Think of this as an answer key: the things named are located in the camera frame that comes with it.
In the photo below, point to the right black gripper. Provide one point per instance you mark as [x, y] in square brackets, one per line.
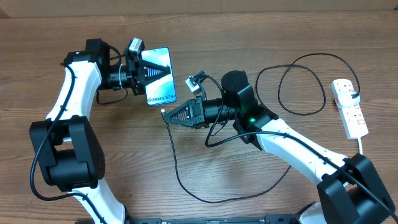
[197, 112]

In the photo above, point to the Samsung Galaxy smartphone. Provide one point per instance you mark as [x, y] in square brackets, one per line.
[161, 91]

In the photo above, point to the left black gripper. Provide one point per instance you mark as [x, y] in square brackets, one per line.
[138, 76]

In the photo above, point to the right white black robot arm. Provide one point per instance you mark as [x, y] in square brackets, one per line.
[350, 189]

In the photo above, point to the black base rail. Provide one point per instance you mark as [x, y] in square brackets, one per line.
[267, 219]

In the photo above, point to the white USB charger plug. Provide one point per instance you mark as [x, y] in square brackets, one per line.
[346, 99]

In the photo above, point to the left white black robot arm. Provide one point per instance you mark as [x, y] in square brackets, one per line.
[67, 151]

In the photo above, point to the white power strip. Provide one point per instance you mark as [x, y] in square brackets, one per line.
[352, 117]

